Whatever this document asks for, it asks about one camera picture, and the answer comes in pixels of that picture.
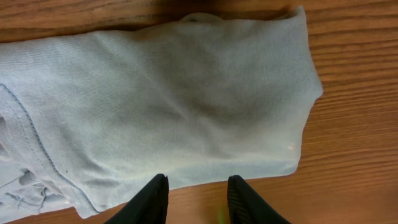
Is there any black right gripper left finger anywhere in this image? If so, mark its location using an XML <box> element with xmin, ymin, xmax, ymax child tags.
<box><xmin>104</xmin><ymin>174</ymin><xmax>169</xmax><ymax>224</ymax></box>

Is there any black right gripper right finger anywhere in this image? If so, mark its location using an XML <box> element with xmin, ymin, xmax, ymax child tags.
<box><xmin>227</xmin><ymin>175</ymin><xmax>290</xmax><ymax>224</ymax></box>

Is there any light blue printed t-shirt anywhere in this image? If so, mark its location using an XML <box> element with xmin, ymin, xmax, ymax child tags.
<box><xmin>1</xmin><ymin>7</ymin><xmax>323</xmax><ymax>223</ymax></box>

